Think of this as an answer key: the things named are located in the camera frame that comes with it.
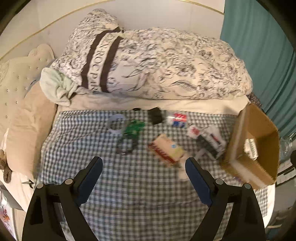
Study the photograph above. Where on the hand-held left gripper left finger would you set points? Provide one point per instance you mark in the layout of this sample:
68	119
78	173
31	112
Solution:
91	179

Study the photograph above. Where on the beige red carton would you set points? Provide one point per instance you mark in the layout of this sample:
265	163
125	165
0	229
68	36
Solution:
166	150

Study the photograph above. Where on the black white packet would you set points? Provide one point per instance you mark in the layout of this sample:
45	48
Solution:
211	142

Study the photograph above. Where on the light green cloth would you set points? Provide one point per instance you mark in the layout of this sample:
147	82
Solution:
55	88

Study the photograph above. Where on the white packet red label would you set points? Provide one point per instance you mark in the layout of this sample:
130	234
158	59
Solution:
193	131

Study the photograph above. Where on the dark patterned cloth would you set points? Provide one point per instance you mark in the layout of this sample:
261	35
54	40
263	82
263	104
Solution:
255	98

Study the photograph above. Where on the cardboard box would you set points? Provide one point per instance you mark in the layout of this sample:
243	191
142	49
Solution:
266	129

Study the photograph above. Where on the brown plush toy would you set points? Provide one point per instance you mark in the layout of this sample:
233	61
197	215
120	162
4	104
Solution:
5	166

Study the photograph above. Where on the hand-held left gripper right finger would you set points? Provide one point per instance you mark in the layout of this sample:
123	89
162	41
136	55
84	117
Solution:
198	183

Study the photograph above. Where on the green packet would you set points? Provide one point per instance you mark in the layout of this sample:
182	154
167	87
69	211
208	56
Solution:
134	127

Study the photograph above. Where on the red blue white packet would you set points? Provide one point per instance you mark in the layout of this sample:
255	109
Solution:
178	120

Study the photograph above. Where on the floral patterned duvet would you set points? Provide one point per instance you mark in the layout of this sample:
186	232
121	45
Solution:
161	64

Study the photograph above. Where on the clear tape roll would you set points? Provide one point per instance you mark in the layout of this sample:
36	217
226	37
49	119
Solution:
115	132

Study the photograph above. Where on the beige pillow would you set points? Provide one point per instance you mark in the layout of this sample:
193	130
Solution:
30	120

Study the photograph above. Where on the cream tufted headboard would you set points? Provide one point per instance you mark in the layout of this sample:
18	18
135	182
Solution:
18	76

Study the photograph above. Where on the teal curtain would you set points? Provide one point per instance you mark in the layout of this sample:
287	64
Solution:
254	46

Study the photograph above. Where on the grey checked blanket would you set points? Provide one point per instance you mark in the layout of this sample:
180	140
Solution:
92	139

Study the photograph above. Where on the white packet inside box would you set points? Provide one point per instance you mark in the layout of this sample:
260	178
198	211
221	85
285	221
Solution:
251	148

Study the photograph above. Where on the cream bed sheet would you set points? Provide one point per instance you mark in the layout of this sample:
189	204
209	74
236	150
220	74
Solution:
203	105

